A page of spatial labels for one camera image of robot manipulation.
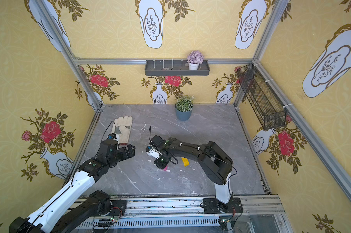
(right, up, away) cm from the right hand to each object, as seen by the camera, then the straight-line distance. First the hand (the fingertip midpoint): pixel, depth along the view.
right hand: (160, 166), depth 86 cm
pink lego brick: (+4, +2, -10) cm, 11 cm away
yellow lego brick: (+15, +2, +1) cm, 15 cm away
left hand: (-16, +11, -4) cm, 20 cm away
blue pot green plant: (+14, +37, +14) cm, 42 cm away
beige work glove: (-30, +22, +18) cm, 41 cm away
